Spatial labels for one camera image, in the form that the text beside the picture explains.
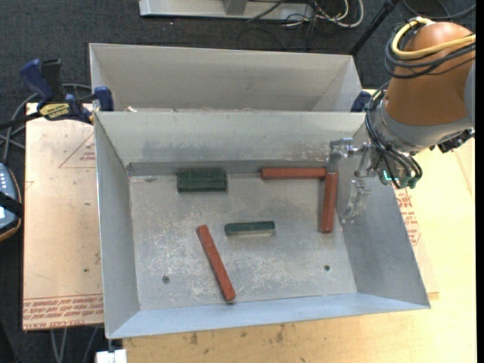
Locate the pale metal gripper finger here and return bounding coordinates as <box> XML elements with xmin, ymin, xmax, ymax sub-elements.
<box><xmin>325</xmin><ymin>137</ymin><xmax>358</xmax><ymax>173</ymax></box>
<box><xmin>341</xmin><ymin>179</ymin><xmax>371</xmax><ymax>225</ymax></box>

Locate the dark green flat block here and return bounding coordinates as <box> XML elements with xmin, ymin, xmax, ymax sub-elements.
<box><xmin>176</xmin><ymin>167</ymin><xmax>228</xmax><ymax>194</ymax></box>
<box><xmin>223</xmin><ymin>220</ymin><xmax>276</xmax><ymax>238</ymax></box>

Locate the red-brown flat block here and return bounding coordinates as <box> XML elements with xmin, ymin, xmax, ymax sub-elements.
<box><xmin>319</xmin><ymin>170</ymin><xmax>340</xmax><ymax>235</ymax></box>
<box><xmin>259</xmin><ymin>166</ymin><xmax>328</xmax><ymax>182</ymax></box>
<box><xmin>195</xmin><ymin>224</ymin><xmax>237</xmax><ymax>303</ymax></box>

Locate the grey metal bin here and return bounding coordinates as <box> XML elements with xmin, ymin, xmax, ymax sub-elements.
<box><xmin>88</xmin><ymin>42</ymin><xmax>431</xmax><ymax>340</ymax></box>

